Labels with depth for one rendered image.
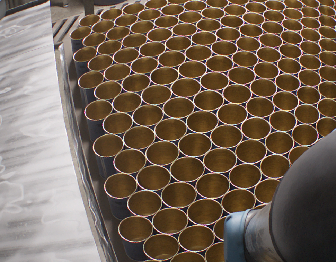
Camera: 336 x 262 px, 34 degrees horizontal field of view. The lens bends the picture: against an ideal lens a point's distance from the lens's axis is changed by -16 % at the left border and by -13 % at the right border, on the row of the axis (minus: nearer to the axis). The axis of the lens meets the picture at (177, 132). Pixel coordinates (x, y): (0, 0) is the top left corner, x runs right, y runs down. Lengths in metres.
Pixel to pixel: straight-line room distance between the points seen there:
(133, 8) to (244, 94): 0.51
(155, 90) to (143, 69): 0.12
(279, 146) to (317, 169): 1.03
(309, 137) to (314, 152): 1.03
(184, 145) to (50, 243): 0.39
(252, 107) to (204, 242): 0.37
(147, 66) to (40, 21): 0.61
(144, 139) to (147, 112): 0.07
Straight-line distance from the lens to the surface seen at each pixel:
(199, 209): 1.22
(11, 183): 1.44
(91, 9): 3.63
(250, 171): 1.27
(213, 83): 1.49
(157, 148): 1.32
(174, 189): 1.24
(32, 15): 2.09
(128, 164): 1.33
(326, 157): 0.32
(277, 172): 1.31
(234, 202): 1.24
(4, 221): 1.36
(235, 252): 0.67
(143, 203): 1.25
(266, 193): 1.26
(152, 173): 1.28
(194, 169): 1.30
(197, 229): 1.17
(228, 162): 1.31
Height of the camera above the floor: 2.10
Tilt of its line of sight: 44 degrees down
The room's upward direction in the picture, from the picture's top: 3 degrees counter-clockwise
